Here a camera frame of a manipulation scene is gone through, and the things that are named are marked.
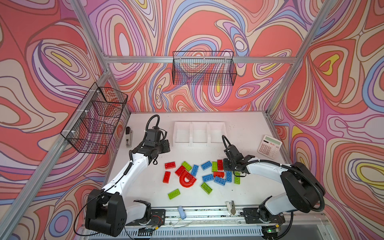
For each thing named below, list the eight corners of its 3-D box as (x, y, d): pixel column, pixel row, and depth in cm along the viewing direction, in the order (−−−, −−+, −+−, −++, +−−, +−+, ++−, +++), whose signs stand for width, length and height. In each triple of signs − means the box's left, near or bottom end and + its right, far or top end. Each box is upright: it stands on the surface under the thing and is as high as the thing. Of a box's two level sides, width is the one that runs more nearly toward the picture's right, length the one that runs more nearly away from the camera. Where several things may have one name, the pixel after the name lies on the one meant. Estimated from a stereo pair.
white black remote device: (127, 149, 102) (124, 144, 97) (128, 131, 111) (125, 126, 107) (132, 148, 102) (129, 143, 97) (133, 131, 112) (130, 125, 107)
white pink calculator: (256, 152, 99) (258, 149, 97) (262, 136, 108) (264, 133, 105) (275, 160, 95) (277, 158, 93) (280, 144, 104) (282, 141, 101)
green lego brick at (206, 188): (200, 186, 85) (200, 185, 83) (204, 182, 86) (204, 181, 85) (208, 195, 82) (209, 194, 80) (212, 191, 84) (213, 189, 82)
